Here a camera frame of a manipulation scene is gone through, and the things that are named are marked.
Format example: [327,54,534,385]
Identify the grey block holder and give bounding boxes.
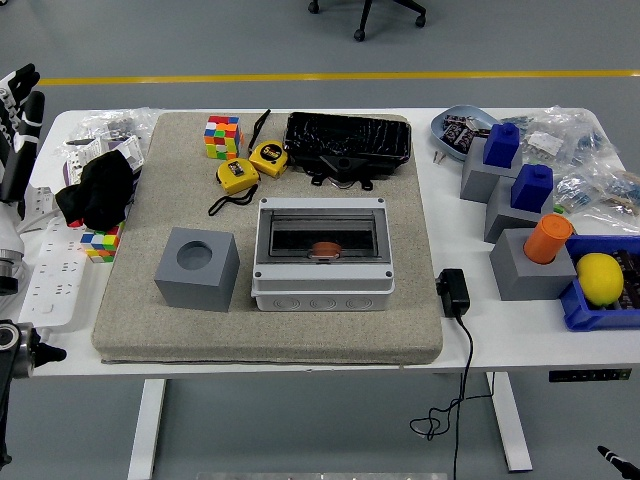
[459,137,524,204]
[488,227,579,301]
[483,174,556,244]

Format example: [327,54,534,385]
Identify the blue plastic block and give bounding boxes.
[509,163,555,214]
[482,122,523,169]

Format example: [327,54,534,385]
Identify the small colourful puzzle cube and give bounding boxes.
[79,222,125,264]

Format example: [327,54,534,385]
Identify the grey coiled cable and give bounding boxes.
[17,207,62,235]

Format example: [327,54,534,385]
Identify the white table leg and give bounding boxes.
[127,378,167,480]
[487,372,534,473]

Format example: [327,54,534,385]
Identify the black power adapter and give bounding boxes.
[54,149,136,230]

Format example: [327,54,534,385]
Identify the dark snack packets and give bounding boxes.
[442,114,491,154]

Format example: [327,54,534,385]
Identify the grey plastic junction box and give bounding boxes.
[249,197,396,312]

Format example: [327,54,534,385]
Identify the white circuit breaker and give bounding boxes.
[24,185,56,214]

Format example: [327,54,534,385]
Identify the grey block with round hole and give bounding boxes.
[153,226,241,314]

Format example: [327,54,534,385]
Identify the clear hinged box lid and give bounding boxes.
[257,197,392,267]

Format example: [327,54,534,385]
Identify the clear plastic bags of parts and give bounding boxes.
[64,107,161,151]

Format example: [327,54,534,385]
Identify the large colourful puzzle cube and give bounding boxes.
[203,115,243,161]

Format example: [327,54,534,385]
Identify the black triangular bracket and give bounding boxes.
[309,153,374,192]

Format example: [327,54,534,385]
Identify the clear bags of blue parts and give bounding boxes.
[499,104,640,221]

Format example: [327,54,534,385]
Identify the grey-brown fabric mat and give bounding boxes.
[92,110,445,365]

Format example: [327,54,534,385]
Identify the yellow tape measure square label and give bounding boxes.
[207,157,261,217]

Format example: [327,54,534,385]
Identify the yellow lemon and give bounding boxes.
[575,252,625,307]

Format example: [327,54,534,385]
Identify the blue plastic bin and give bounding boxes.
[558,234,640,332]

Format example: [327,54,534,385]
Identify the black table control panel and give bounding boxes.
[548,368,632,384]

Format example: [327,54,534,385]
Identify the white terminal block packs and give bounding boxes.
[62,135,146,186]

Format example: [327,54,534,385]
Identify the blue-grey bowl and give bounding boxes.
[430,104,501,164]

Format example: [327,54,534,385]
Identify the dark packets in bin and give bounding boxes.
[612,249,640,311]

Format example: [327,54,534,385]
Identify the yellow tape measure round label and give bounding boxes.
[247,108,290,177]

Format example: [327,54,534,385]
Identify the black plastic tray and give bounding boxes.
[283,111,413,174]

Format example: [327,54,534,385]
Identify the white power strip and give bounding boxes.
[19,213,90,329]

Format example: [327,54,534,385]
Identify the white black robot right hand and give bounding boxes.
[597,444,640,480]

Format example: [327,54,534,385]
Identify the black adapter cord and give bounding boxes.
[409,314,496,480]

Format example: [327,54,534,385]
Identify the black office chair base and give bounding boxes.
[307,0,428,42]

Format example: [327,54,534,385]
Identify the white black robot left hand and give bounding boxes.
[0,62,46,254]

